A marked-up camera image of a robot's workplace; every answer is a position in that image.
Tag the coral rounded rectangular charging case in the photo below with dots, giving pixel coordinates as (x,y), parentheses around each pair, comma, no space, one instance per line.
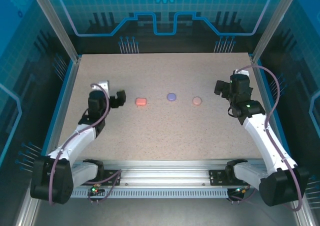
(141,102)

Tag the pink round charging case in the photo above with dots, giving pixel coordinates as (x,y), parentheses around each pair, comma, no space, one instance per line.
(197,100)

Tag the purple round charging case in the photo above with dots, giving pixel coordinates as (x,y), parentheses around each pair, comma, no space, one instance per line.
(171,97)

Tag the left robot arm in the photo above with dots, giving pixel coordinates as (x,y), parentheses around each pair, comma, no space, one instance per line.
(75,143)

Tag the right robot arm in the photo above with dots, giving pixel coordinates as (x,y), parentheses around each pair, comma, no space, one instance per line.
(265,135)

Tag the blue table side trim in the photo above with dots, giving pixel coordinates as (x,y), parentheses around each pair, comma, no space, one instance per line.
(263,75)
(65,85)

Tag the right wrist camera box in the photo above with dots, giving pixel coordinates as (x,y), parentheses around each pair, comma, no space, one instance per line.
(242,73)

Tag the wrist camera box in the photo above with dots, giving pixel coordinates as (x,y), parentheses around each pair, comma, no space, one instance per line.
(102,85)
(242,73)

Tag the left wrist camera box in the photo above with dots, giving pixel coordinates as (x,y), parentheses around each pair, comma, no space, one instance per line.
(102,85)

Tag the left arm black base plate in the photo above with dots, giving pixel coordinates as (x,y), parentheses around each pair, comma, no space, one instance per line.
(107,172)

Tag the aluminium frame post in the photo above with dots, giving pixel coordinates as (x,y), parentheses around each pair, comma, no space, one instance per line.
(275,23)
(55,23)

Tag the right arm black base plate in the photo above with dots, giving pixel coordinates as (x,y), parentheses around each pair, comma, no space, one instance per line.
(216,178)

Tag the aluminium mounting rail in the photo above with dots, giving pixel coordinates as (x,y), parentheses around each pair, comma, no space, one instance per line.
(162,171)

